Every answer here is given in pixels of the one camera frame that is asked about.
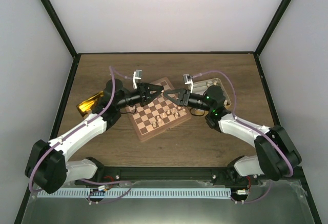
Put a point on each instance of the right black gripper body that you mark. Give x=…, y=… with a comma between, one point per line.
x=188, y=102

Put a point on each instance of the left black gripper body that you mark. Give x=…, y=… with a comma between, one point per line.
x=139, y=98

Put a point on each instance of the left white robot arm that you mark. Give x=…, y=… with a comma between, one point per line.
x=48, y=165

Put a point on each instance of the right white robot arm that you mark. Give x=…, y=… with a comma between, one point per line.
x=276, y=155

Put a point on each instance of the gold tin with dark pieces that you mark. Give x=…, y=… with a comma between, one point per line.
x=86, y=106

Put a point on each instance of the wooden chessboard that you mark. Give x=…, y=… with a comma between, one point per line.
x=143, y=117

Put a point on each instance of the light blue slotted strip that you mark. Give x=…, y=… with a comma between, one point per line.
x=206, y=193

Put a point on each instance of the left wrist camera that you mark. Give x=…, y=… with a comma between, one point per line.
x=137, y=75

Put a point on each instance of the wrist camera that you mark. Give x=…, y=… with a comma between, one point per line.
x=188, y=80
x=137, y=75

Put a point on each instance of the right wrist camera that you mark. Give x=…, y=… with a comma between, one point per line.
x=188, y=80

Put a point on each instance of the black mounting rail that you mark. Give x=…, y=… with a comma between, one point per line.
x=226, y=176

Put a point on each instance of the black enclosure frame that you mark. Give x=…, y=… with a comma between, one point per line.
x=298, y=175

